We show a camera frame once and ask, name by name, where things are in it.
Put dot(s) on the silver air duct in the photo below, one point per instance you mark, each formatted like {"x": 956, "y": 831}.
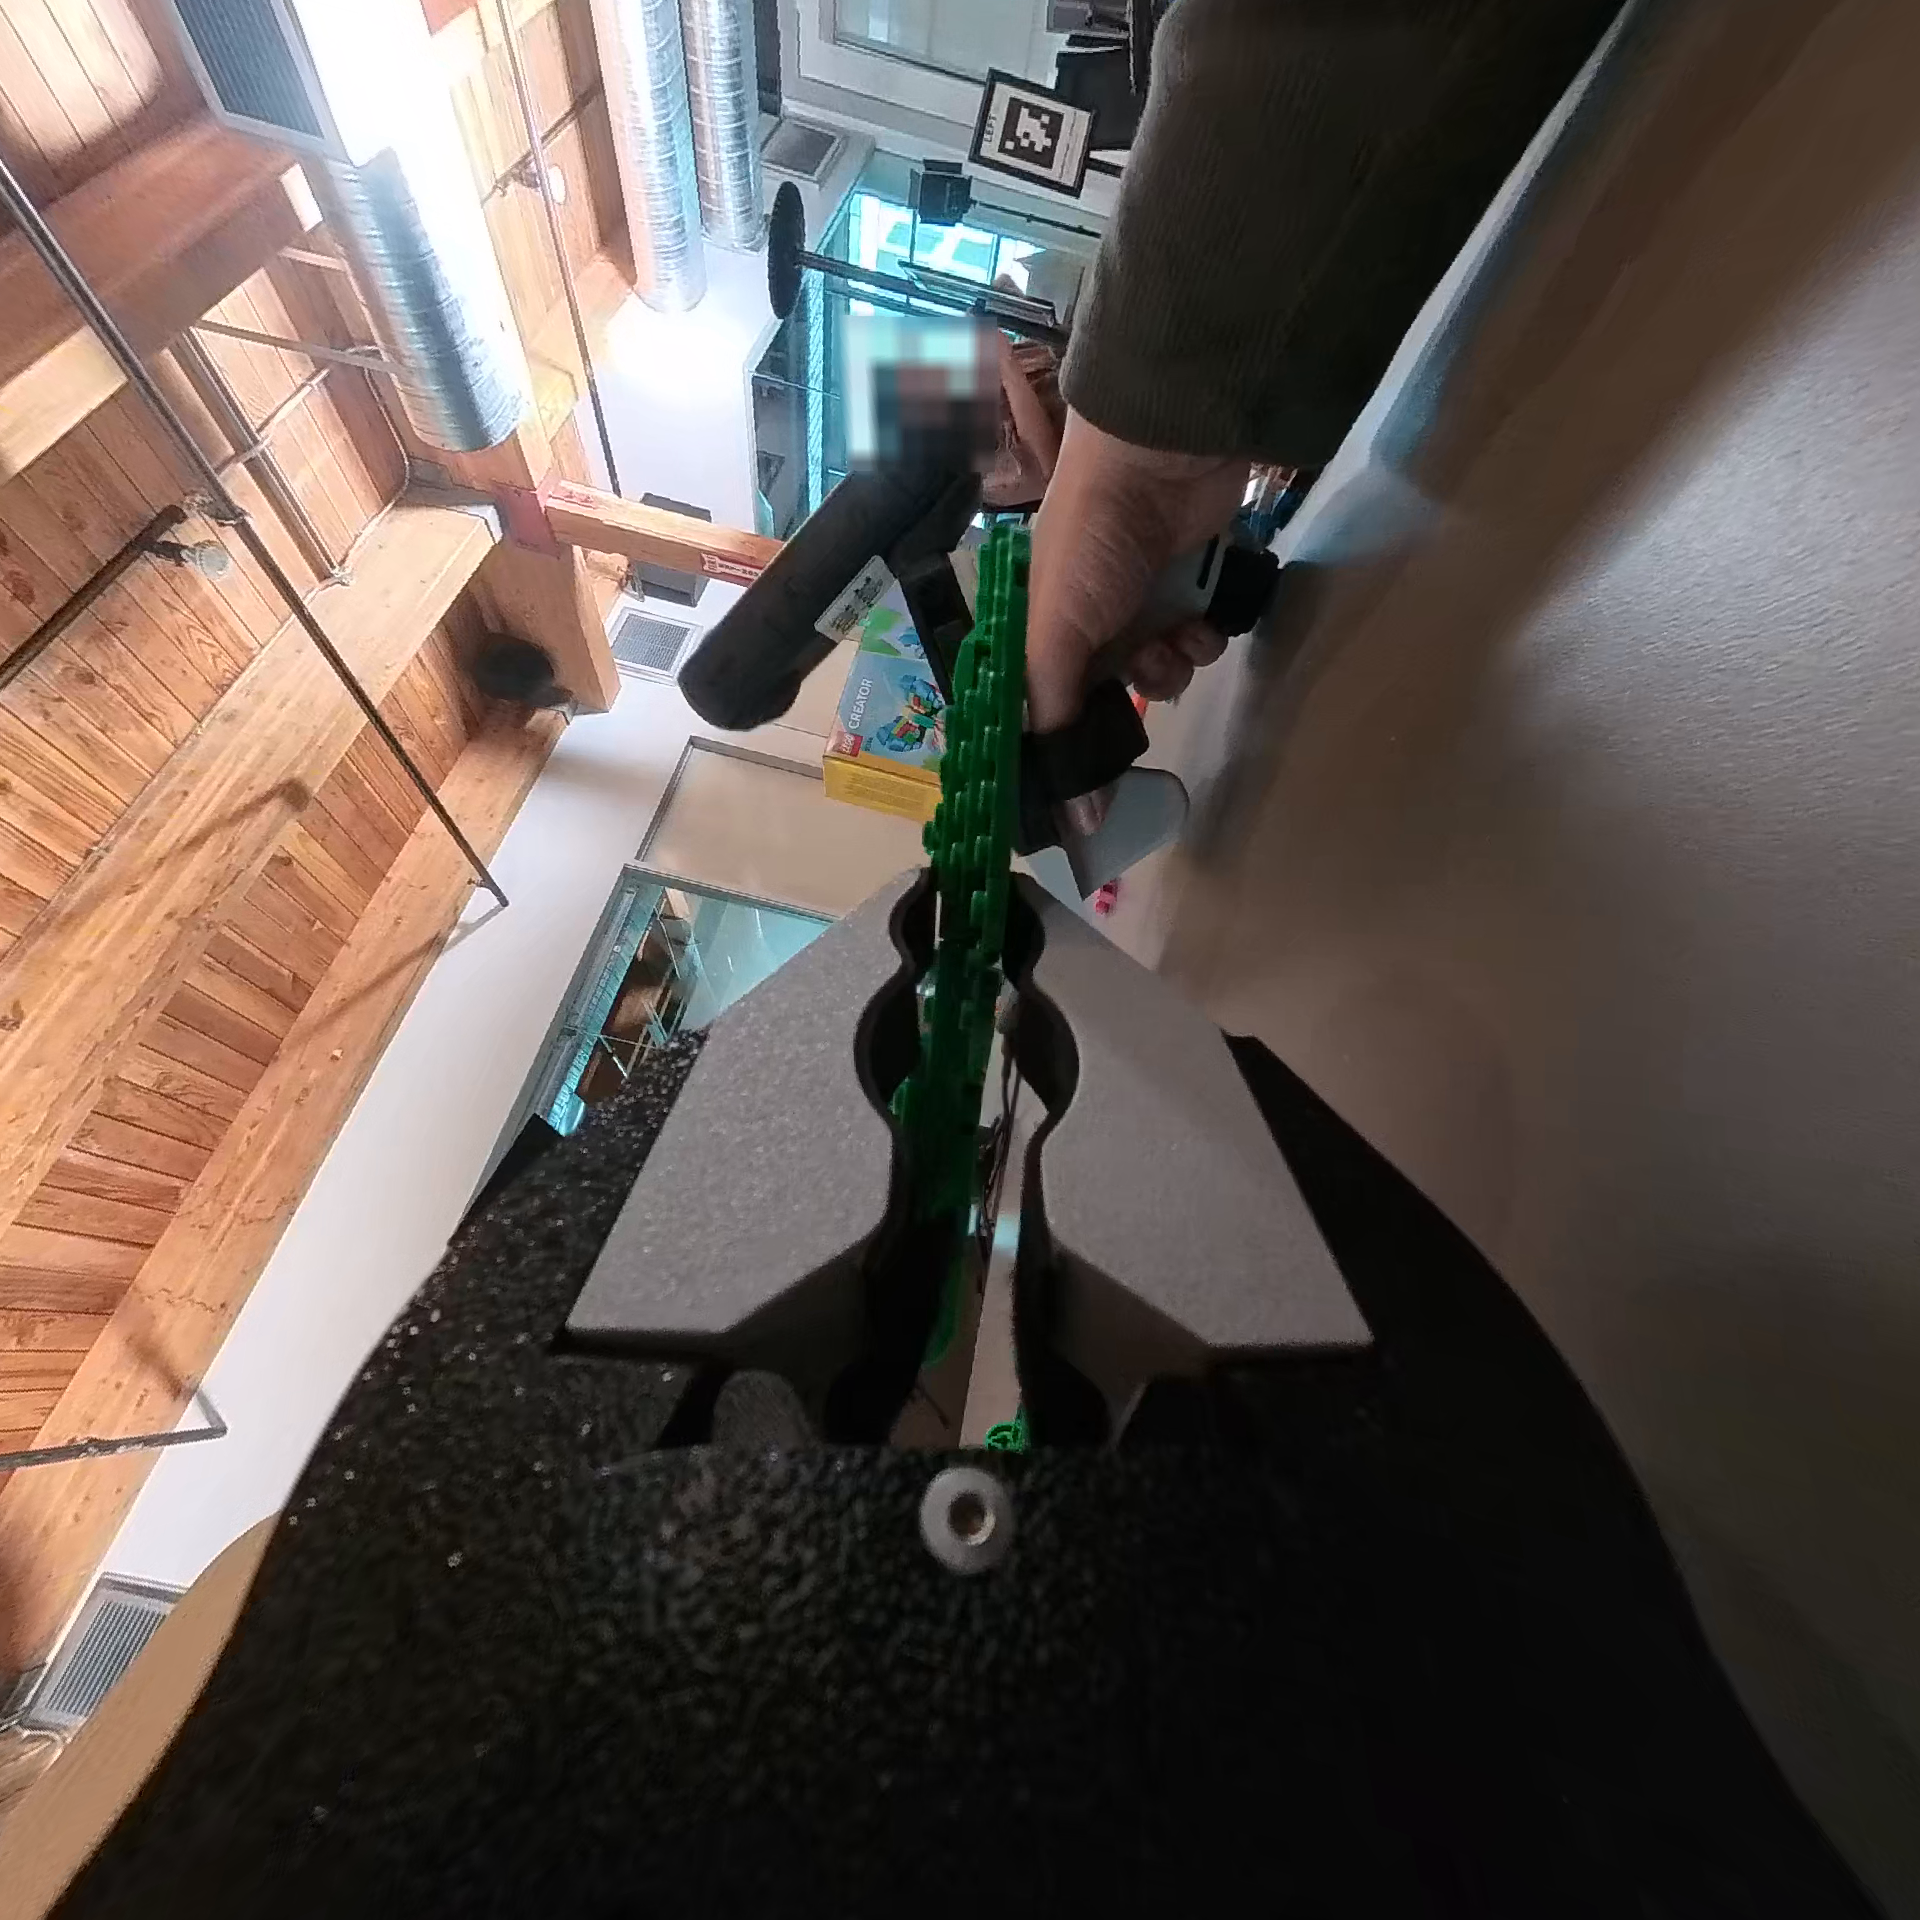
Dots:
{"x": 661, "y": 150}
{"x": 727, "y": 120}
{"x": 429, "y": 301}

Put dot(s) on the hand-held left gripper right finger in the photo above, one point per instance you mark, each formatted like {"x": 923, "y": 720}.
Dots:
{"x": 1202, "y": 1184}

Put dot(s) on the green brick leaf build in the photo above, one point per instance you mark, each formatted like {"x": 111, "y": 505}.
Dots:
{"x": 985, "y": 750}

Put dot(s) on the large tan wooden board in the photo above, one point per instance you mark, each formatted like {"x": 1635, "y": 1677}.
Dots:
{"x": 119, "y": 1770}

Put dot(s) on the white wall vent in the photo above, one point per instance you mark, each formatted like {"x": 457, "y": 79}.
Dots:
{"x": 652, "y": 638}
{"x": 106, "y": 1650}

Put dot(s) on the grey desk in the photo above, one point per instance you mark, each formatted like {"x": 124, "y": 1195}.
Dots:
{"x": 1577, "y": 901}

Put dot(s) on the colourful toy box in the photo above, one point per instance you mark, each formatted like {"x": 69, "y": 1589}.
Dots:
{"x": 878, "y": 750}

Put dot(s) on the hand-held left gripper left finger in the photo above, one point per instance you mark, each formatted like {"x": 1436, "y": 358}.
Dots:
{"x": 722, "y": 1184}

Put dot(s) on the person's right hand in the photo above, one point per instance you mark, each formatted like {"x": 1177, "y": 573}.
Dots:
{"x": 1110, "y": 569}

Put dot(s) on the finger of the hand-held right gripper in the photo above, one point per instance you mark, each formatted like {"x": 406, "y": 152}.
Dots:
{"x": 1132, "y": 818}

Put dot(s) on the white ceiling vent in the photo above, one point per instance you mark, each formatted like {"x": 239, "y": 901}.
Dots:
{"x": 255, "y": 75}

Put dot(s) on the black round ceiling fixture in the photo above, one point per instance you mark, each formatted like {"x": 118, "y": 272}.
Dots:
{"x": 517, "y": 669}

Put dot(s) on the black white marker board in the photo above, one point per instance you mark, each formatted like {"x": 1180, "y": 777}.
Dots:
{"x": 1031, "y": 134}

